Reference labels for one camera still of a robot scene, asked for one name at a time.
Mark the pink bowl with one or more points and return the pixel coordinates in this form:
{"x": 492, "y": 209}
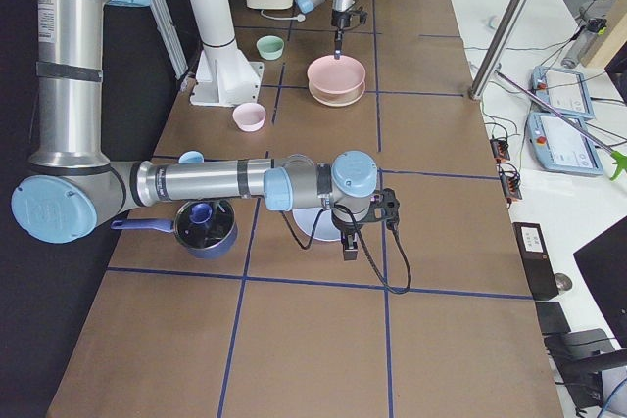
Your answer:
{"x": 249, "y": 117}

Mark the blue plate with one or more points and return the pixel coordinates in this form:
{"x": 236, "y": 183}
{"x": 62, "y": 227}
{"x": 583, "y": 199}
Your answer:
{"x": 317, "y": 222}

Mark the black box on desk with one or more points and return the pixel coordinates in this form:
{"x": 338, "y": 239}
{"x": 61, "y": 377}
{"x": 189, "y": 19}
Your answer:
{"x": 535, "y": 260}

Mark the near teach pendant tablet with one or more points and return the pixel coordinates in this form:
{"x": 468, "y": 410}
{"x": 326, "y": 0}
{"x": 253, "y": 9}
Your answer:
{"x": 558, "y": 147}

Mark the aluminium frame post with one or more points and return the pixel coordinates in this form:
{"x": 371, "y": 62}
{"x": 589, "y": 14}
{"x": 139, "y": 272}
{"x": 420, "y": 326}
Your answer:
{"x": 496, "y": 48}

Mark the cream plate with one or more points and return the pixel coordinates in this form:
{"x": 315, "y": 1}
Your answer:
{"x": 337, "y": 100}

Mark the far teach pendant tablet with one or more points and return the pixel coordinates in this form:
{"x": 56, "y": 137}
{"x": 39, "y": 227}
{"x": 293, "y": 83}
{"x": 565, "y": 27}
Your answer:
{"x": 565, "y": 90}

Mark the dark blue saucepan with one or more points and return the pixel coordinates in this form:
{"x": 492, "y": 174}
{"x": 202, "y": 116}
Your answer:
{"x": 207, "y": 229}

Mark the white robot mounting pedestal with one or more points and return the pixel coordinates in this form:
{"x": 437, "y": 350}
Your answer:
{"x": 224, "y": 76}

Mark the teach pendant tablet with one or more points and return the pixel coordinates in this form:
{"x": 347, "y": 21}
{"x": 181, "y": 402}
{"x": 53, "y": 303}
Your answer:
{"x": 558, "y": 147}
{"x": 565, "y": 90}

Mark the reacher grabber stick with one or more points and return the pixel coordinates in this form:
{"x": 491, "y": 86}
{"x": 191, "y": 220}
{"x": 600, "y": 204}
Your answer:
{"x": 619, "y": 159}

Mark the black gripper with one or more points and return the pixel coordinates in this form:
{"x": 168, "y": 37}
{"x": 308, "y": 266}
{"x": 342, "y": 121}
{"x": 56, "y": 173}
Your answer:
{"x": 339, "y": 20}
{"x": 347, "y": 226}

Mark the pink plate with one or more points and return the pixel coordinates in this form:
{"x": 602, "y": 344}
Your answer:
{"x": 336, "y": 76}

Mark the light blue cup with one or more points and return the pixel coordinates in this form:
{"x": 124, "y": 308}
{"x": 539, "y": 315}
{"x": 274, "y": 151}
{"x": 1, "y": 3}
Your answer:
{"x": 191, "y": 157}

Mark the green bowl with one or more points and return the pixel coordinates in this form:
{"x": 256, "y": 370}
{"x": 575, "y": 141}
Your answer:
{"x": 270, "y": 47}

